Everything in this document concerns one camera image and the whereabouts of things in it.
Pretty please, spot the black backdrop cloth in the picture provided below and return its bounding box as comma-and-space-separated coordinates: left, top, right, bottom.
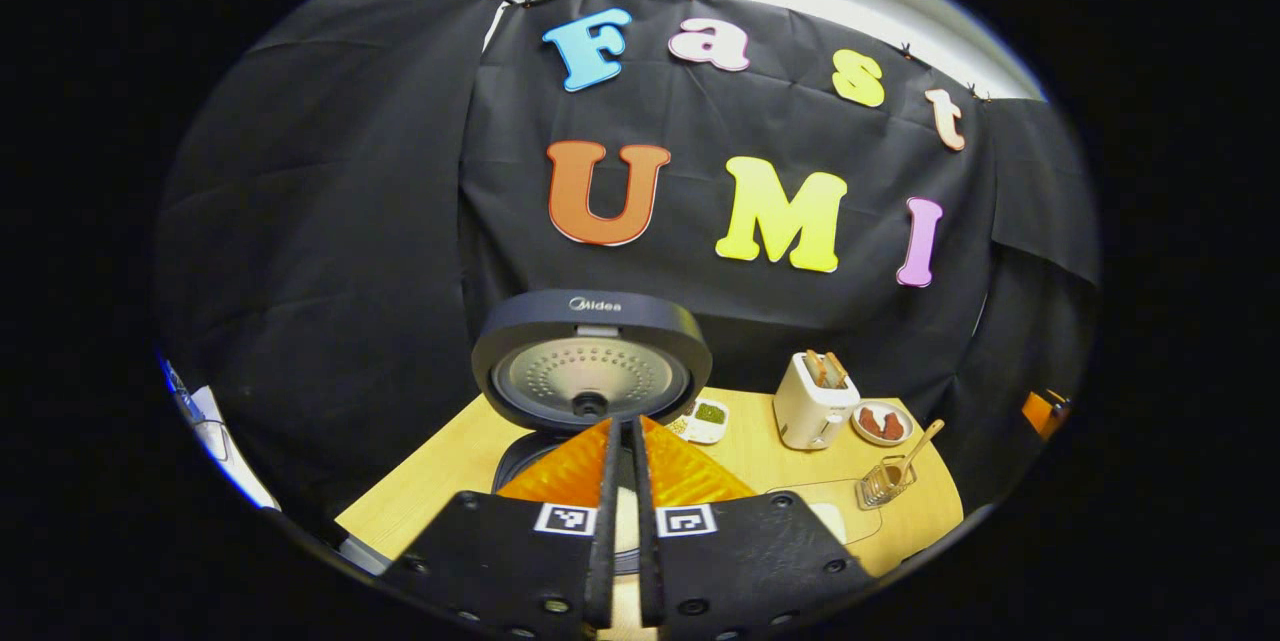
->
155, 0, 1101, 542

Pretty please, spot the white divided bean dish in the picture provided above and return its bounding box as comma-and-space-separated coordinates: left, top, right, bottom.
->
665, 396, 731, 445

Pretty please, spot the white side desk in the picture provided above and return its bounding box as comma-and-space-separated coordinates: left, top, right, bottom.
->
190, 386, 281, 512

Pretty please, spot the white toaster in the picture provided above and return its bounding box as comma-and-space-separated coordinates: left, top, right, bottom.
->
772, 351, 861, 452

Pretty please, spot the dark grey rice cooker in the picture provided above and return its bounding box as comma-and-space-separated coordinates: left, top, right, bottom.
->
470, 289, 714, 577

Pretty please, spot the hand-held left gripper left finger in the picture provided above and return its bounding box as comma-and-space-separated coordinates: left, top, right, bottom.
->
383, 418, 623, 640

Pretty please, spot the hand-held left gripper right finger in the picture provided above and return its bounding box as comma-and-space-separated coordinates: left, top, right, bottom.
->
630, 416, 876, 640

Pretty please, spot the clear lid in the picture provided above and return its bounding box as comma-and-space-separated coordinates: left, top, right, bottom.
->
765, 479, 883, 547

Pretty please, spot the small white plate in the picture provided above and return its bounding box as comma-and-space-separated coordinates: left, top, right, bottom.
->
850, 399, 914, 448

